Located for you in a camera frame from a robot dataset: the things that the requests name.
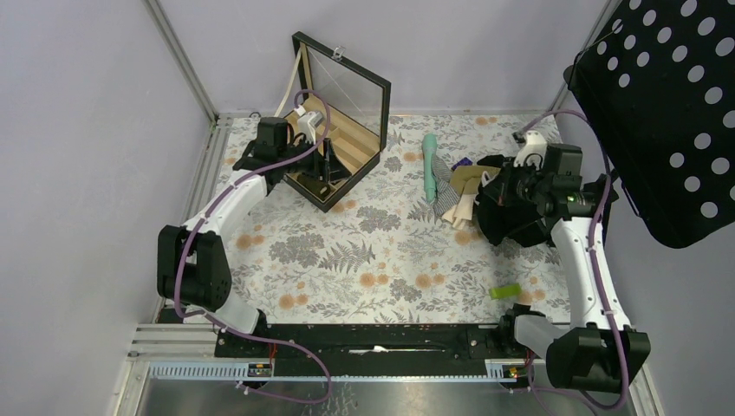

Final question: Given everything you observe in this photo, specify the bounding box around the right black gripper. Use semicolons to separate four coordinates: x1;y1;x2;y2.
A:
482;156;550;206

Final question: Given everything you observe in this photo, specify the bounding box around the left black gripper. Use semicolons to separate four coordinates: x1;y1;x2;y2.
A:
277;135;350;183

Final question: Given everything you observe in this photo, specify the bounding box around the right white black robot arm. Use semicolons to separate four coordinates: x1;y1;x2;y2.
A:
477;164;651;395

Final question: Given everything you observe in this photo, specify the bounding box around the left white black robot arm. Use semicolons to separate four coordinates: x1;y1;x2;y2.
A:
156;111;334;356

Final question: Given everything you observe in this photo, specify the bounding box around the black cloth pile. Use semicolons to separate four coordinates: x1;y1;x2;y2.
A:
474;155;550;248

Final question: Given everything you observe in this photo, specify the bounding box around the tan beige cloth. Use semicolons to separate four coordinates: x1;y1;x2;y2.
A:
450;165;500;195

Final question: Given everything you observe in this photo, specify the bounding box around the purple small cloth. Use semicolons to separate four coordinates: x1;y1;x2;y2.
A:
452;158;473;171

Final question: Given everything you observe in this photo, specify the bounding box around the black wooden compartment box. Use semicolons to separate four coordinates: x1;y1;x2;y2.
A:
285;31;392;212

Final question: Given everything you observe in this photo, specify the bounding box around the grey striped cloth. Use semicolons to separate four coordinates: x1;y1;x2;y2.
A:
432;154;460;218

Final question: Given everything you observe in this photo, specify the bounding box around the black tripod stand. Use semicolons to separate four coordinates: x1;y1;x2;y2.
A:
595;168;620;204

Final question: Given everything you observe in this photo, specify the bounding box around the green small block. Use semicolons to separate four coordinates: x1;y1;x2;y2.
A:
489;283;523;300

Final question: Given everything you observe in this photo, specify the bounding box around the mint green rolled cloth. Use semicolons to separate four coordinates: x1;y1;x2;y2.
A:
421;133;438;203

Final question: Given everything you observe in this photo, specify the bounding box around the floral patterned table mat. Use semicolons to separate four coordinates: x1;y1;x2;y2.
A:
224;114;571;323

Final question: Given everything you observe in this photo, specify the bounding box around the black perforated panel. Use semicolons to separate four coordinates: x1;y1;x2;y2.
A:
564;1;734;249

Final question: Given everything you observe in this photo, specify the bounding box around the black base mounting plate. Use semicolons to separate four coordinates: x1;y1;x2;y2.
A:
214;323;529;380

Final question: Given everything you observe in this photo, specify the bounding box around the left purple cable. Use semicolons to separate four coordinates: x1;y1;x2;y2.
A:
172;88;335;406

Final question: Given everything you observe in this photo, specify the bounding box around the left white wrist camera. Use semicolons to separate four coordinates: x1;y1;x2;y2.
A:
294;107;325;144

